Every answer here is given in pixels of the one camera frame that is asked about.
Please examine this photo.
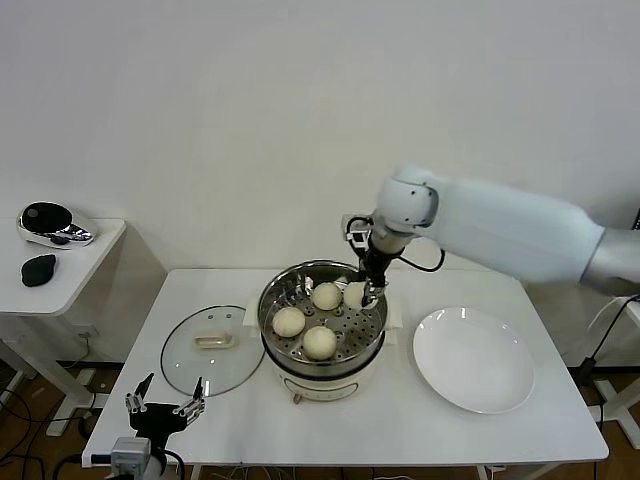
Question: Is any white cable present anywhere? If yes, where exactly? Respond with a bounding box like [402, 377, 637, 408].
[585, 294, 640, 337]

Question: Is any white desk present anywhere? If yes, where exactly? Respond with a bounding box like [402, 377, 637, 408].
[589, 294, 640, 426]

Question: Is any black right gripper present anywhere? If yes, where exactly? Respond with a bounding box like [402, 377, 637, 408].
[359, 248, 394, 310]

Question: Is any white side table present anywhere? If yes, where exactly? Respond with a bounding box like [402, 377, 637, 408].
[0, 217, 129, 439]

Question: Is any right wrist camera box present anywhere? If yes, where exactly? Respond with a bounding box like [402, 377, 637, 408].
[341, 213, 374, 247]

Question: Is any white round plate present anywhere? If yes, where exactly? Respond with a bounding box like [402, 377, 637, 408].
[412, 306, 536, 415]

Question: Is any round glass pot lid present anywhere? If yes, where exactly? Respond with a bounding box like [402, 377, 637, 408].
[160, 305, 268, 399]

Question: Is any cream electric cooking pot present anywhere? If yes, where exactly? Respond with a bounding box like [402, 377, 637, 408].
[243, 294, 405, 405]

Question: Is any white steamed baozi bun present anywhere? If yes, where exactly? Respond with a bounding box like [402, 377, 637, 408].
[342, 281, 368, 310]
[303, 325, 338, 361]
[312, 281, 344, 312]
[272, 306, 307, 338]

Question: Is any perforated steel steamer basket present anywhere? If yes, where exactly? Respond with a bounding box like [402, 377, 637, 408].
[257, 258, 390, 379]

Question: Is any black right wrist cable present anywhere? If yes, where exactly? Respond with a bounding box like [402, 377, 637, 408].
[397, 242, 447, 274]

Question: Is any chrome and black kitchen scale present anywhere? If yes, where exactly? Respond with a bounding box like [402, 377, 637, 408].
[17, 201, 97, 249]

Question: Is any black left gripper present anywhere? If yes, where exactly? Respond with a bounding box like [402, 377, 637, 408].
[125, 373, 207, 441]

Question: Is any black lumpy object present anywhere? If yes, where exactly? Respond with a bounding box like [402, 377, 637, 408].
[20, 253, 59, 289]

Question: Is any black cable with adapter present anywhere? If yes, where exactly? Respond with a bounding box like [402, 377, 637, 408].
[578, 297, 636, 386]

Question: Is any white wire bundle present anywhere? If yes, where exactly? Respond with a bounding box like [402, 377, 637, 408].
[207, 464, 301, 480]

